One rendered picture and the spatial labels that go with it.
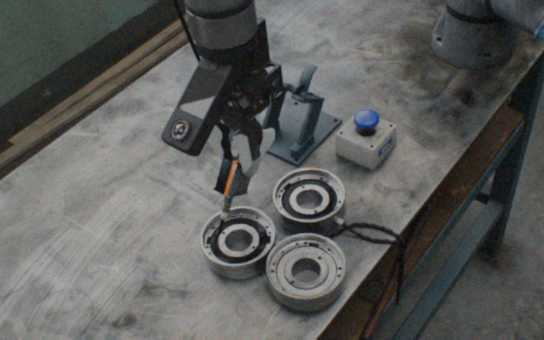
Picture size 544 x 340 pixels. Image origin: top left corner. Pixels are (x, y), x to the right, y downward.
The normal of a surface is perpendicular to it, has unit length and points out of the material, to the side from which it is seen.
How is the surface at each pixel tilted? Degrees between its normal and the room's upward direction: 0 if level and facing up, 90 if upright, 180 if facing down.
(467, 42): 72
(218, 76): 32
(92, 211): 0
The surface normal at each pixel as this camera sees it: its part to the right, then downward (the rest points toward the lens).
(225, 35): 0.11, 0.70
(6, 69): 0.78, 0.39
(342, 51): -0.10, -0.71
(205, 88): -0.40, -0.28
